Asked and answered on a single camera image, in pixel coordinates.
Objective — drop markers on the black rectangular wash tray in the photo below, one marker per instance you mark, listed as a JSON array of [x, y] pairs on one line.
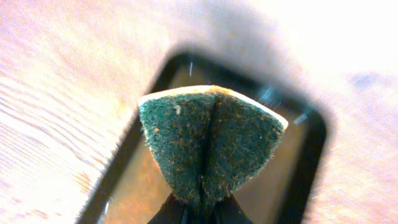
[[133, 190]]

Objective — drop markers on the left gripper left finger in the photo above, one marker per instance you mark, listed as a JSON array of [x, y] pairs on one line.
[[172, 211]]

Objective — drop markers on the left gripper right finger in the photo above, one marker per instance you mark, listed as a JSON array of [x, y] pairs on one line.
[[228, 211]]

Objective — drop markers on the green and orange sponge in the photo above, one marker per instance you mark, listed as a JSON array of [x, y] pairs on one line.
[[208, 141]]

